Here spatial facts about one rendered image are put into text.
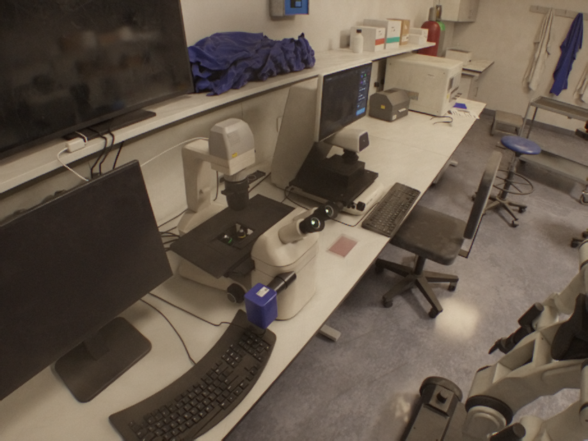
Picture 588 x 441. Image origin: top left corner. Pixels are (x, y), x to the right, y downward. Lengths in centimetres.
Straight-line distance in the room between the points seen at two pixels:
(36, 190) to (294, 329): 94
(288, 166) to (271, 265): 77
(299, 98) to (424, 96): 176
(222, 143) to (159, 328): 59
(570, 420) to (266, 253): 77
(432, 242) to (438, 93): 147
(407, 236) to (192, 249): 123
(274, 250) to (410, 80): 240
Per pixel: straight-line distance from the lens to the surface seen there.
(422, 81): 305
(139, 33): 125
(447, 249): 191
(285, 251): 91
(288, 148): 157
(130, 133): 111
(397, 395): 185
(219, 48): 152
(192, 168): 109
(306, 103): 145
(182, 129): 154
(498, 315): 239
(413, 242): 189
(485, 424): 119
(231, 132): 91
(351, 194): 147
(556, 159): 463
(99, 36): 118
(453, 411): 168
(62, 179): 132
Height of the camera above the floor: 159
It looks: 35 degrees down
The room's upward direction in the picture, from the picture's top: straight up
